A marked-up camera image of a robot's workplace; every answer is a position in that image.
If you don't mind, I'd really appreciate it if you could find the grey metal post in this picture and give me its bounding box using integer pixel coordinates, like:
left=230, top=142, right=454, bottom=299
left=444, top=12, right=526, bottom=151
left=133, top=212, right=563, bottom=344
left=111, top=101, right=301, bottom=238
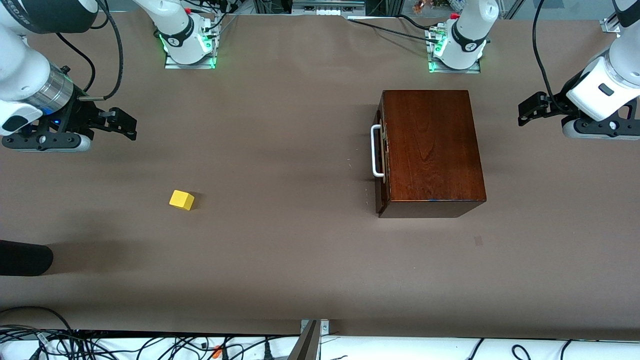
left=289, top=320, right=321, bottom=360

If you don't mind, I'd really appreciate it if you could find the grey power strip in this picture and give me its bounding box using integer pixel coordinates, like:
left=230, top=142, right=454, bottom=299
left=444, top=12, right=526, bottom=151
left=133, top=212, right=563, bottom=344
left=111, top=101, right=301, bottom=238
left=291, top=0, right=367, bottom=16

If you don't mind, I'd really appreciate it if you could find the wooden drawer with white handle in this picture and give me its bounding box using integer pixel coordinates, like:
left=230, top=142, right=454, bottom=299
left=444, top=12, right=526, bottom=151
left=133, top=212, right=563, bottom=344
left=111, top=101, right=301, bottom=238
left=370, top=97, right=391, bottom=206

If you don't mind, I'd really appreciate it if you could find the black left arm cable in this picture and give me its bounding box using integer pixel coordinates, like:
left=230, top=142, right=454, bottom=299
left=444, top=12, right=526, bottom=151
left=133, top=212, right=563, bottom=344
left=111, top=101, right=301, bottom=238
left=532, top=0, right=557, bottom=101

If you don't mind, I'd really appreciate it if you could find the black looped cable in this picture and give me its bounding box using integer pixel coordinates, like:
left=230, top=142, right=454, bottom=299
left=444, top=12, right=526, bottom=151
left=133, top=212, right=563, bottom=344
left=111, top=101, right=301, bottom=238
left=0, top=306, right=76, bottom=351

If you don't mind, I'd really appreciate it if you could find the dark brown wooden cabinet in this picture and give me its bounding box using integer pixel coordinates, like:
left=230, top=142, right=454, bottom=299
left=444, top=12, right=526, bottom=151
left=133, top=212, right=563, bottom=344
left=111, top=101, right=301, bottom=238
left=375, top=90, right=487, bottom=219

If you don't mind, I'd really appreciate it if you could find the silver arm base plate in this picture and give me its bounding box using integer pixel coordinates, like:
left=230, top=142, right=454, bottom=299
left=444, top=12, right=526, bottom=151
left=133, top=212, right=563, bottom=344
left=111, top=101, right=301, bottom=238
left=428, top=59, right=482, bottom=74
left=164, top=47, right=217, bottom=70

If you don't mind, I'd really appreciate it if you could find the yellow block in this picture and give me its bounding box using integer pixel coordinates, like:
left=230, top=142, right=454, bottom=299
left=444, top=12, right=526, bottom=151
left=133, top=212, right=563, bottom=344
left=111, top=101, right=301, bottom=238
left=169, top=190, right=195, bottom=211

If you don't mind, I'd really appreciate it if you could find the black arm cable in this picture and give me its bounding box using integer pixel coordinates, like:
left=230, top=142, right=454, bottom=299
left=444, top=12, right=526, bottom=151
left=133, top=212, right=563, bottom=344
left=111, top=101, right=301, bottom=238
left=532, top=0, right=557, bottom=101
left=55, top=0, right=124, bottom=102

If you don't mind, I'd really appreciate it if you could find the tangled black cable bundle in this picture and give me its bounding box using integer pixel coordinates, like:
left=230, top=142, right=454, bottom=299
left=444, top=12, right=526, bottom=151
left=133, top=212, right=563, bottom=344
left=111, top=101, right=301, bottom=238
left=0, top=325, right=301, bottom=360

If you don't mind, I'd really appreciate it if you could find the black cylinder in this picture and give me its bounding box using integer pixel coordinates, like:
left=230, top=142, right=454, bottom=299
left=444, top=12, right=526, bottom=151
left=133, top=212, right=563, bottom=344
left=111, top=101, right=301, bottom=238
left=0, top=240, right=54, bottom=277

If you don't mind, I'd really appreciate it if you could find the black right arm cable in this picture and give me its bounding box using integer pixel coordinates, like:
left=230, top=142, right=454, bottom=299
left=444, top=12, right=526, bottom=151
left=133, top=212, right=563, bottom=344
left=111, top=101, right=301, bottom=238
left=55, top=0, right=124, bottom=102

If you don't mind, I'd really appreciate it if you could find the long black table cable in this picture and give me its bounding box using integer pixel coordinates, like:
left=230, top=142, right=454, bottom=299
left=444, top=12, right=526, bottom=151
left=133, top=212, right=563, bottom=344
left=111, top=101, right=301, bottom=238
left=347, top=19, right=441, bottom=45

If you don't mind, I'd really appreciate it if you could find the short black table cable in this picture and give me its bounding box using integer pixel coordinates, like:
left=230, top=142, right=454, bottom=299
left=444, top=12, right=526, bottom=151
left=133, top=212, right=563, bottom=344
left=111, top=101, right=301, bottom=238
left=397, top=14, right=437, bottom=32

